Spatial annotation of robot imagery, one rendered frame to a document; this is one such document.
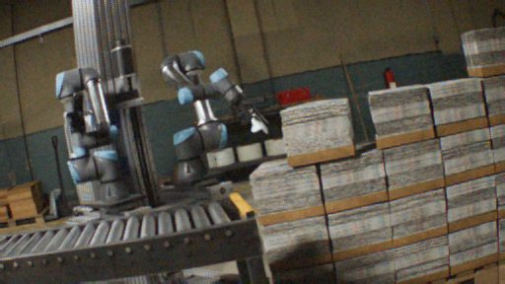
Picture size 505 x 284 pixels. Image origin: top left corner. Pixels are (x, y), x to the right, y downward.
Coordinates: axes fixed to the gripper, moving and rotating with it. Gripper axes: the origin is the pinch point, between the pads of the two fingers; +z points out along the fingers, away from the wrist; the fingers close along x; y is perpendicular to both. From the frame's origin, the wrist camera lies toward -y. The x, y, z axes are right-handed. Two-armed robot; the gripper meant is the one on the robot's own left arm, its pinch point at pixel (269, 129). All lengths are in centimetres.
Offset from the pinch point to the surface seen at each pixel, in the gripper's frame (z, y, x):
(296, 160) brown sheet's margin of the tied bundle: 16.5, -4.3, 21.9
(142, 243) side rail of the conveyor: 3, 34, 111
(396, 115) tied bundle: 30, -50, 18
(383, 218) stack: 62, -18, 20
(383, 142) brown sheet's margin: 35, -38, 19
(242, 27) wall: -144, 38, -628
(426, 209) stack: 73, -37, 20
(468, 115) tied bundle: 53, -80, 20
